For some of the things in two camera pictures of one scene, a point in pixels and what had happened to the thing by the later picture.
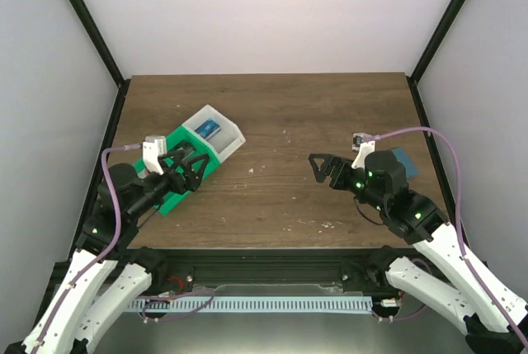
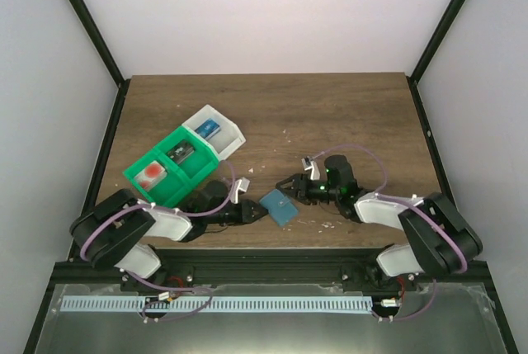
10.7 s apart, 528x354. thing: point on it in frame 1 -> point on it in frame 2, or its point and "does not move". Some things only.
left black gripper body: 178,180 -> 243,212
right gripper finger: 320,163 -> 293,178
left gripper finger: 193,179 -> 252,219
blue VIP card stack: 208,129 does not move
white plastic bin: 224,141 does not move
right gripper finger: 319,168 -> 290,194
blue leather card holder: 403,157 -> 279,207
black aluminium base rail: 195,267 does not move
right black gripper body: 340,173 -> 300,187
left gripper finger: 173,162 -> 255,208
